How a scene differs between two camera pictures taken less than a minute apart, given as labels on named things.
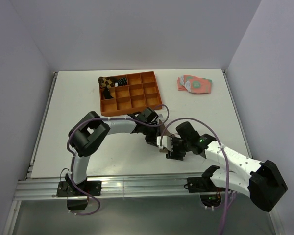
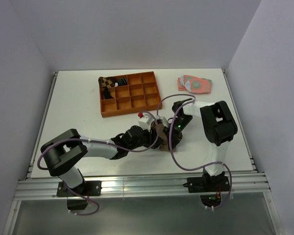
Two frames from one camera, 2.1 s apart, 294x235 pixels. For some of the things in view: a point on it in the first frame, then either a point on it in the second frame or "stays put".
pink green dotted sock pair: [194, 84] stays put
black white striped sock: [122, 82] stays put
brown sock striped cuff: [164, 131] stays put
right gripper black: [175, 154] to [175, 138]
